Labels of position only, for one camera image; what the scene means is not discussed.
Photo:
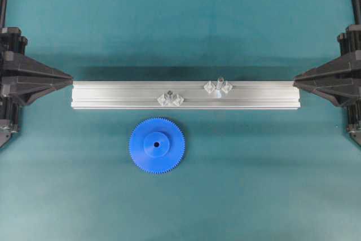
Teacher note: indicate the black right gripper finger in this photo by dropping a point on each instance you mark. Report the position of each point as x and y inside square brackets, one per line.
[339, 66]
[339, 96]

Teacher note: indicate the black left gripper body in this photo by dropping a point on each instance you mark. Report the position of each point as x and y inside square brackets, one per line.
[11, 40]

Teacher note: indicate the large blue plastic gear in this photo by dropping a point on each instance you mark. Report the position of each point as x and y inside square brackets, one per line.
[157, 145]

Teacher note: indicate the long aluminium extrusion rail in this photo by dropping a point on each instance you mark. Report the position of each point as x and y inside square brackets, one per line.
[144, 94]

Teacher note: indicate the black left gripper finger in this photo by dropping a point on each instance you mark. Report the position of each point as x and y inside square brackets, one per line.
[16, 64]
[27, 93]

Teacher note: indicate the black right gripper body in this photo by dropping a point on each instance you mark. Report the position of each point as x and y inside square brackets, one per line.
[349, 42]

